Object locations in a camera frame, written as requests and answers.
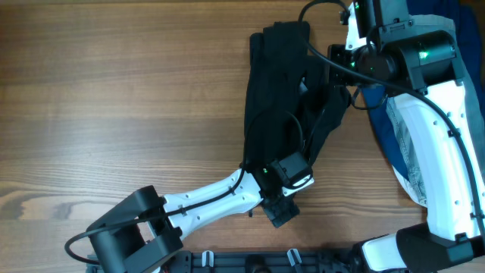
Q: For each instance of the black shorts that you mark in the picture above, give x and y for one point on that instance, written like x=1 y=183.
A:
x=290 y=103

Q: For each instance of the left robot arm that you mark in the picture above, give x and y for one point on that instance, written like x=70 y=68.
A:
x=145 y=230

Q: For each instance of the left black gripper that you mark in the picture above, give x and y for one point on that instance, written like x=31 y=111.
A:
x=283 y=212

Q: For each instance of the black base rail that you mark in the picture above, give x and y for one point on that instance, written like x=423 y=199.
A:
x=292 y=260

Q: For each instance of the blue garment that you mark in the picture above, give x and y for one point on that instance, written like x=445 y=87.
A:
x=470 y=46

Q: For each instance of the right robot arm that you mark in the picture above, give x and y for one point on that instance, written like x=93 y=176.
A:
x=430 y=102

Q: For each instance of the white garment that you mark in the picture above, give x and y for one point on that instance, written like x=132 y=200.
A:
x=401 y=178

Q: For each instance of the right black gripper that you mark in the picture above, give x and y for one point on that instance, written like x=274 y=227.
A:
x=335 y=76

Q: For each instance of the grey jeans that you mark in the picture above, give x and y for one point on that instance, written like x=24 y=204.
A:
x=475 y=119

